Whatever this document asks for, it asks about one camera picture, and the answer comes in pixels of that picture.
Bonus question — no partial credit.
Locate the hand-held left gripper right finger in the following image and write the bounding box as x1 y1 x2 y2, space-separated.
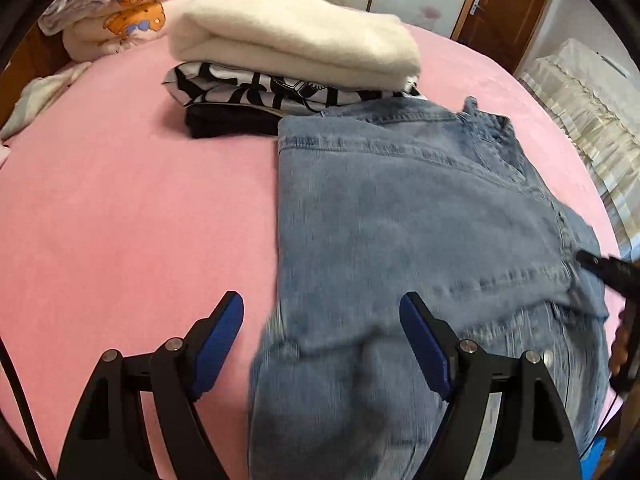
399 291 585 480

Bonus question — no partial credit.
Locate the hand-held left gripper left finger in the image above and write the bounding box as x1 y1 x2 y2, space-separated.
56 290 245 480

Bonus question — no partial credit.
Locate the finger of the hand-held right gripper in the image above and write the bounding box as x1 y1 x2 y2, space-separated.
575 250 640 297

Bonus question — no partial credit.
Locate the blue denim jacket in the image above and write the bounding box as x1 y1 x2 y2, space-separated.
248 96 613 480

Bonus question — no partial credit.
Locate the person's right hand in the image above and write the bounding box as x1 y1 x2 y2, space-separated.
609 309 632 377

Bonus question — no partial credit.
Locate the pink bed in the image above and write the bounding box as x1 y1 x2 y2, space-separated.
0 0 623 480

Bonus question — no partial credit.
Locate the folded black garment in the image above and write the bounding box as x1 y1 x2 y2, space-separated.
185 104 281 139

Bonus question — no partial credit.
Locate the folded black-white patterned garment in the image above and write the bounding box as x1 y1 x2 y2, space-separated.
162 61 428 113

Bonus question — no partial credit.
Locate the brown wooden door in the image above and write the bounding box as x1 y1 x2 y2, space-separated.
450 0 558 76

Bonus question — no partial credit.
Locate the pale checked cloth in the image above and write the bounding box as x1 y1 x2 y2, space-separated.
0 61 94 142

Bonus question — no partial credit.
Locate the folded white fleece garment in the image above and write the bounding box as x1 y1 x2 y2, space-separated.
167 0 423 92

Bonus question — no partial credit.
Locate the brown wooden headboard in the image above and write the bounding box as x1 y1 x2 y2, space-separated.
0 27 61 126

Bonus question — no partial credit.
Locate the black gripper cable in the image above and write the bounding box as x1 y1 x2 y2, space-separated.
0 337 48 480

